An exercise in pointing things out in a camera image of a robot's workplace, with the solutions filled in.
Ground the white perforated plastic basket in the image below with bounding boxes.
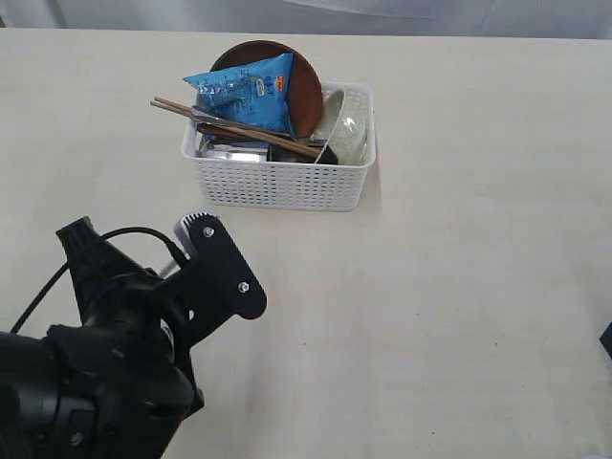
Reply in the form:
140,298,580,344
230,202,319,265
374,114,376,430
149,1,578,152
181,82,377,211

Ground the silver table knife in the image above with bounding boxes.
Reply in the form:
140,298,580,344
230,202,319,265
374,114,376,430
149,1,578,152
189,105,294,141

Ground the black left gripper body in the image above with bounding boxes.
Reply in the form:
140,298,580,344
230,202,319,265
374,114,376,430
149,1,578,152
56,217,163,325

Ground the speckled white bowl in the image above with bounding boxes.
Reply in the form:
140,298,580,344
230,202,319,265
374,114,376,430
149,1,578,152
311,89,367,166

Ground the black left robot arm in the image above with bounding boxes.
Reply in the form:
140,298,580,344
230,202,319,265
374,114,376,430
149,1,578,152
1,217,202,458

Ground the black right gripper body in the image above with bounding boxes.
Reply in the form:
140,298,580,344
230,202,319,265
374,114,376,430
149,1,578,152
600,323,612,359

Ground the blue snack bag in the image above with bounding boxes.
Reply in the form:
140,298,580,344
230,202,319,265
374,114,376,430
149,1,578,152
184,53,294,134

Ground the shiny metal tray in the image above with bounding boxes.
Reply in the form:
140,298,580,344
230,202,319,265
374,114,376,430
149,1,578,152
197,135,269,163

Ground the black box in basket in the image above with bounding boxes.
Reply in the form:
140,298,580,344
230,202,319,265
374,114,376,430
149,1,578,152
266,144,339,165

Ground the brown round plate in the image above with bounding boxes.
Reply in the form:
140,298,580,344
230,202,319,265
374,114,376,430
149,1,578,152
210,40,323,139

